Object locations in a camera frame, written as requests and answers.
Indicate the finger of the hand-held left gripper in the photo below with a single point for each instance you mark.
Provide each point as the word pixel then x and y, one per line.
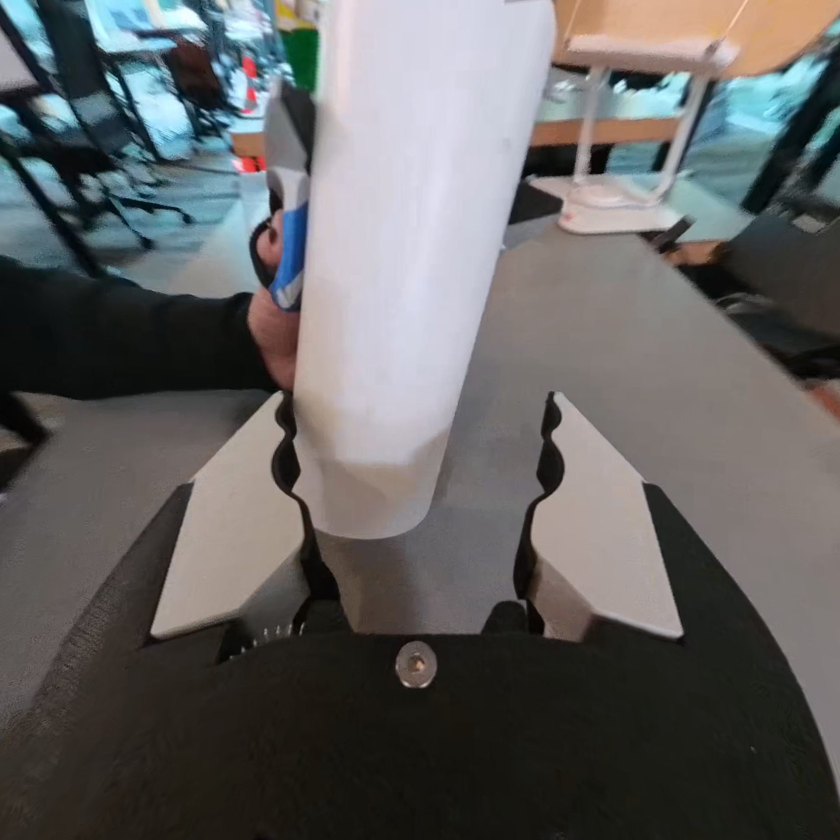
pixel 282 144

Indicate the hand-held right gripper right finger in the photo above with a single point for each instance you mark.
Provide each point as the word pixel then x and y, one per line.
pixel 597 538

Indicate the person's left forearm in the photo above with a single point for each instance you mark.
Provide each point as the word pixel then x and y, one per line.
pixel 131 334

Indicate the black office chair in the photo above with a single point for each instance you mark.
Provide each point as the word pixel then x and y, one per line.
pixel 197 85
pixel 85 79

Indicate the person's left hand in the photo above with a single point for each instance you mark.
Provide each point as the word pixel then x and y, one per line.
pixel 275 341

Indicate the wooden book stand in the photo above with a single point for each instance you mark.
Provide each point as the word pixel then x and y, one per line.
pixel 774 26

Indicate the white cylindrical bottle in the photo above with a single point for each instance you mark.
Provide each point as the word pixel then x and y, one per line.
pixel 407 262

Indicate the green and yellow box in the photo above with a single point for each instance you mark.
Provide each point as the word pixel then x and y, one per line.
pixel 302 52

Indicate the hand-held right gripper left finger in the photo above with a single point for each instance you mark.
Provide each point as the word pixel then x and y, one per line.
pixel 229 538

